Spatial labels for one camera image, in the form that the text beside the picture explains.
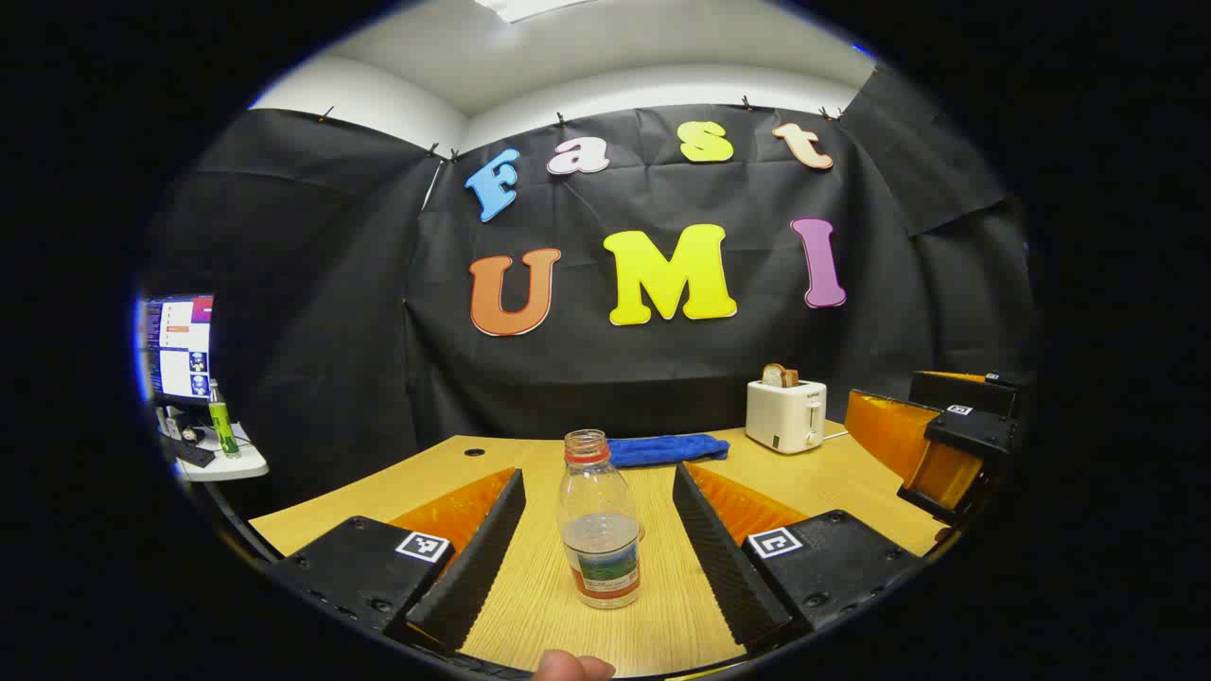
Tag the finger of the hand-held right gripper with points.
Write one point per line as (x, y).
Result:
(974, 435)
(956, 390)

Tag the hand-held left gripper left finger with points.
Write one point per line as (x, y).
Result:
(473, 567)

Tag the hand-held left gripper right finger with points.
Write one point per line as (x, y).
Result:
(724, 558)

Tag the clear plastic water bottle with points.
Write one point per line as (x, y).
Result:
(601, 549)

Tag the green bottle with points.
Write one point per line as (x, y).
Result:
(223, 426)

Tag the blue towel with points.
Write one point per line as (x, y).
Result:
(662, 449)

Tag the white toaster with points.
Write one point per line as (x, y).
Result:
(781, 416)

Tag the bread slice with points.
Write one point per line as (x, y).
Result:
(776, 375)

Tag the white side table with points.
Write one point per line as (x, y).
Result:
(236, 465)

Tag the black backdrop cloth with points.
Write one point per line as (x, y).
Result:
(331, 331)

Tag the black keyboard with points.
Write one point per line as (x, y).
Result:
(189, 454)

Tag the computer monitor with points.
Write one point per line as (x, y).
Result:
(180, 345)

